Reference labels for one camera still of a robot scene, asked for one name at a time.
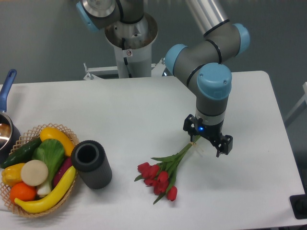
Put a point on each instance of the woven wicker basket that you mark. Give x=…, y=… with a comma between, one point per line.
x=23, y=139

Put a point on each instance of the purple eggplant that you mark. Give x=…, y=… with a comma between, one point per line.
x=64, y=167

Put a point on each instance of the blue handled saucepan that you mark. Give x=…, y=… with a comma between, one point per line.
x=9, y=133

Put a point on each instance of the long yellow squash front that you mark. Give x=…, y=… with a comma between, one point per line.
x=52, y=198

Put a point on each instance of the beige round disc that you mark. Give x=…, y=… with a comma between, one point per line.
x=34, y=173

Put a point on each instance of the red tulip bouquet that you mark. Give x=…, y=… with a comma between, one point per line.
x=162, y=176

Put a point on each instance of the orange fruit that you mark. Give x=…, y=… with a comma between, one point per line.
x=23, y=192

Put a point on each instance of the yellow bell pepper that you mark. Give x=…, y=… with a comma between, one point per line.
x=12, y=174

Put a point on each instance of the green lettuce leaf vegetable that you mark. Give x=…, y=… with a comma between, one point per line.
x=51, y=152

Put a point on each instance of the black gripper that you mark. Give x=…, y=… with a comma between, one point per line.
x=212, y=133

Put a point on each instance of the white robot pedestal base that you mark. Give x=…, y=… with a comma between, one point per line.
x=132, y=44

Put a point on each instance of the white frame at right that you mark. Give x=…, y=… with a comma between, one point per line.
x=297, y=109

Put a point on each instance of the dark green cucumber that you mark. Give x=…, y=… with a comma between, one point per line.
x=22, y=154

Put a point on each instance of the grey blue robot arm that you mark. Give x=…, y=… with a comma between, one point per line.
x=201, y=69

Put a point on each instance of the dark grey ribbed vase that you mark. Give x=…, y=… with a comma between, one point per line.
x=90, y=160

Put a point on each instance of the yellow squash back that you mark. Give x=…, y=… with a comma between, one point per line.
x=54, y=133

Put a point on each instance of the black device at edge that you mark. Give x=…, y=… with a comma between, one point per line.
x=299, y=206

